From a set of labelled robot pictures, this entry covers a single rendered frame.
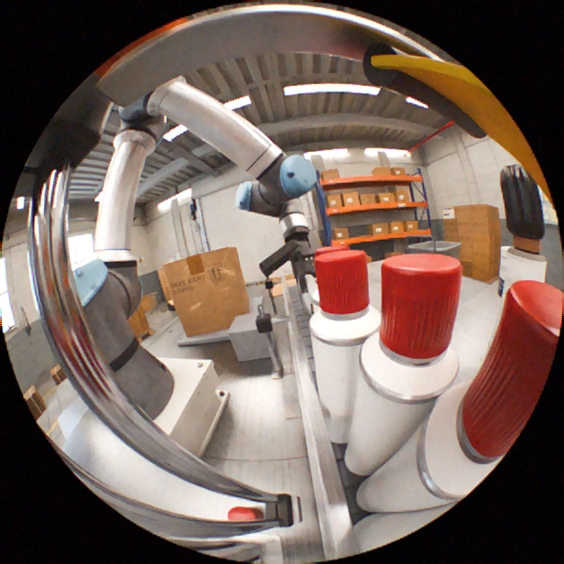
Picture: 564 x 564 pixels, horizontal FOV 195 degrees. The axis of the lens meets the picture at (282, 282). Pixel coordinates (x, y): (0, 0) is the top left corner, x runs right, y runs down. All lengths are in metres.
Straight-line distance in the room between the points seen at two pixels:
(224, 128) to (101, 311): 0.32
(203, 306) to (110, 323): 0.37
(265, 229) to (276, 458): 4.30
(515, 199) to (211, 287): 0.70
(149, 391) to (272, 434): 0.19
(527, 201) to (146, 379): 0.54
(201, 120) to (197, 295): 0.47
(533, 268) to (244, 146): 0.45
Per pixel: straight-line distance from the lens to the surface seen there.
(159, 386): 0.29
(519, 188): 0.29
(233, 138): 0.31
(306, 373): 0.19
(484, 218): 3.48
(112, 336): 0.26
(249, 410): 0.34
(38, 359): 5.37
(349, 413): 0.16
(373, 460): 0.15
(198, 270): 0.55
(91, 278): 0.26
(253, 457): 0.30
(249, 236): 4.46
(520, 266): 0.29
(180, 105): 0.35
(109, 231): 0.39
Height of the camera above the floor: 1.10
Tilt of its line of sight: 14 degrees down
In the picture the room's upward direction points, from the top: 11 degrees counter-clockwise
